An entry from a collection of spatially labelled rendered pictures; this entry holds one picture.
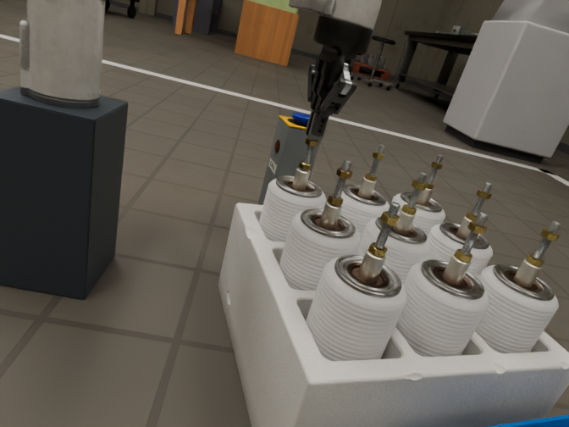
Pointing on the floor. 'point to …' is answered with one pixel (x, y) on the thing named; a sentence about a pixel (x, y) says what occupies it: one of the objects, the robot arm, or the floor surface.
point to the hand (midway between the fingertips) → (317, 124)
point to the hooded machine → (516, 82)
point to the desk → (203, 18)
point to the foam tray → (247, 291)
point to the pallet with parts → (371, 66)
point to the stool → (377, 61)
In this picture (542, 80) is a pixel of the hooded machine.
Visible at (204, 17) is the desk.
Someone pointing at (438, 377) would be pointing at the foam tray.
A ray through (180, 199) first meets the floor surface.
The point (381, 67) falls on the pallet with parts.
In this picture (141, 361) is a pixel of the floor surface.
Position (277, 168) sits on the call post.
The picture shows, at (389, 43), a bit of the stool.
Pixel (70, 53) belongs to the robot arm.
